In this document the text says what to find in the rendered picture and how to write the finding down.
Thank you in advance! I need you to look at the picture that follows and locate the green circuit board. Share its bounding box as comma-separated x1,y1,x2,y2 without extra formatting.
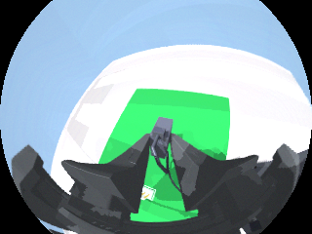
98,89,230,222

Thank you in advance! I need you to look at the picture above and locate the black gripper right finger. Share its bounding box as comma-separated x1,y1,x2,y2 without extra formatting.
171,134,260,212

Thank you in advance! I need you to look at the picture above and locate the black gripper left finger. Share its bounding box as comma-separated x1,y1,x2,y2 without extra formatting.
61,133,149,215

